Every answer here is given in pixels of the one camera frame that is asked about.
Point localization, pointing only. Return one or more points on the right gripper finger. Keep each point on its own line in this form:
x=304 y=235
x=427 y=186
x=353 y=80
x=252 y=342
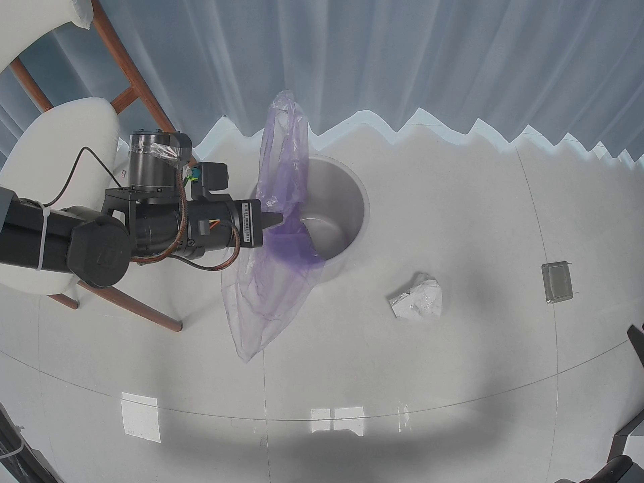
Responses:
x=639 y=345

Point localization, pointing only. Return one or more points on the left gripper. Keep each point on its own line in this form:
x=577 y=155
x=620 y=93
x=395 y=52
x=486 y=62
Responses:
x=211 y=229

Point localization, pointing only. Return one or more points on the purple plastic bag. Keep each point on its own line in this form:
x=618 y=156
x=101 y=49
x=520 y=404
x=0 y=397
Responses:
x=281 y=279

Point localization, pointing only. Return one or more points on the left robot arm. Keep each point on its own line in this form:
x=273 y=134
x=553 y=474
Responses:
x=30 y=229

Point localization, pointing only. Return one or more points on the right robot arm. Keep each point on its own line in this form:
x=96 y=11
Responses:
x=611 y=471

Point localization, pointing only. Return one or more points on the white trash bin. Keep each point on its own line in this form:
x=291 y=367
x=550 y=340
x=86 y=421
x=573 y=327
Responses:
x=344 y=194

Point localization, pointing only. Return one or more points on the white wooden chair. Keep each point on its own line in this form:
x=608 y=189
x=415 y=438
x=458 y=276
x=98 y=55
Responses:
x=65 y=134

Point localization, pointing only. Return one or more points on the crumpled white paper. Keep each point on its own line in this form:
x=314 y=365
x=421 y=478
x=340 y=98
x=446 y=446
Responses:
x=420 y=300

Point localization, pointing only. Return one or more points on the pale blue curtain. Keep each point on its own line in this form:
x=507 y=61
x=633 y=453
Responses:
x=352 y=43

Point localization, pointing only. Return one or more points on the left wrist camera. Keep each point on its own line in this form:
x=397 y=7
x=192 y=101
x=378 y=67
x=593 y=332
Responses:
x=214 y=176

